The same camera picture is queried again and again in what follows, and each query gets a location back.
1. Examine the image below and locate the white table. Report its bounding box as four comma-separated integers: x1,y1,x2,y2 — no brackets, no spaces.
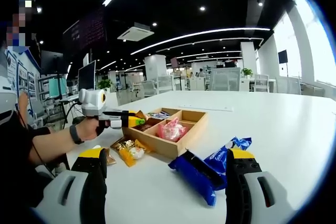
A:
65,90,336,224

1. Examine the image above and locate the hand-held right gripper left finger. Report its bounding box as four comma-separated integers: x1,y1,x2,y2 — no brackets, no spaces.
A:
33,147,110,224

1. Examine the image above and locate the silver laptop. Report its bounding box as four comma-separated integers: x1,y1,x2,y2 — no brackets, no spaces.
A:
59,60,97,103

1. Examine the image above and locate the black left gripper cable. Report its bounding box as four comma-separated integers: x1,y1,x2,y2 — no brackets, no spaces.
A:
64,101,82,126

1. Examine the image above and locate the narrow bright window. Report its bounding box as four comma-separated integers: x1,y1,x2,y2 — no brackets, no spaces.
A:
272,11,302,78

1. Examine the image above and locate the dark blue cookie pack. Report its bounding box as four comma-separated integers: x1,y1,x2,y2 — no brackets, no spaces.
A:
167,148,227,206

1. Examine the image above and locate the wooden divided container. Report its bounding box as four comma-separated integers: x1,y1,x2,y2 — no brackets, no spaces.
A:
121,107,208,159

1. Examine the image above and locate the white table cable cover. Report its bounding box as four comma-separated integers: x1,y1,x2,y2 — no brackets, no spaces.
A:
178,105,234,112

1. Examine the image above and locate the ceiling air conditioner unit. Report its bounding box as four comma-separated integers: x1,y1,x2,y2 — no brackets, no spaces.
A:
117,22,155,41

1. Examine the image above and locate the blue cookie pack white print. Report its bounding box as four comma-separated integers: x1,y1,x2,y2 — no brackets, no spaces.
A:
203,136,252,183

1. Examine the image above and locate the person's black shirt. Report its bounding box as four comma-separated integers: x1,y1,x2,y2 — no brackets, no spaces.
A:
0,113,56,209

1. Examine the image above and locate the white chest device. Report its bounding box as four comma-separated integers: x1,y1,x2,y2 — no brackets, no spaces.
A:
0,69,18,125

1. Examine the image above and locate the black wristband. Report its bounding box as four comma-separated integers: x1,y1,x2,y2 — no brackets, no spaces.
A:
69,123,85,145

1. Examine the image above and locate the hanging dark display screen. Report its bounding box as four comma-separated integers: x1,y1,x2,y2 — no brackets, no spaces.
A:
62,7,108,50

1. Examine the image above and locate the orange marshmallow packet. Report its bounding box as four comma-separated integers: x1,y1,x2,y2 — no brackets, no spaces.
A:
117,139,152,167

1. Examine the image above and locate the frosted desk partition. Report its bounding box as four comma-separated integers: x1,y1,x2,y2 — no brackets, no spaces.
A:
209,67,242,91

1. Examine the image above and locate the blue white wall poster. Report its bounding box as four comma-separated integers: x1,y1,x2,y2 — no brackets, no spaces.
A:
5,48,41,120

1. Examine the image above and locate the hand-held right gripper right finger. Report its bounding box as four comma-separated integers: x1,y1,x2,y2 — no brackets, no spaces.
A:
224,147,297,224

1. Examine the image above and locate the black monitor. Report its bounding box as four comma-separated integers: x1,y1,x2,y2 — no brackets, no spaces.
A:
40,50,65,75

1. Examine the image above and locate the person's left hand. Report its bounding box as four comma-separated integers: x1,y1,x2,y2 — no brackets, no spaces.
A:
77,116,111,142

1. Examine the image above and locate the thin black chest cable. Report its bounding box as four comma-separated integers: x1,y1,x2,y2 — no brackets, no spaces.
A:
15,103,57,179

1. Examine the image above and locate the wide bright window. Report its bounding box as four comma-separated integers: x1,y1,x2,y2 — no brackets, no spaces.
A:
293,0,336,87

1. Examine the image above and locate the teal panel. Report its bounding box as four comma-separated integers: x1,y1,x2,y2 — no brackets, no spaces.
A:
48,77,68,98

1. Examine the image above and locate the large potted plant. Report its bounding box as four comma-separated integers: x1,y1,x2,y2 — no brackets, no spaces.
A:
97,78,113,92

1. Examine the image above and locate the curved ceiling light strip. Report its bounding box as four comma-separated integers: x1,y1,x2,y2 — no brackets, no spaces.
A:
130,27,271,56

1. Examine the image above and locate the white cabinet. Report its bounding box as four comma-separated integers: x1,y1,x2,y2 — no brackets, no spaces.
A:
188,77,206,91

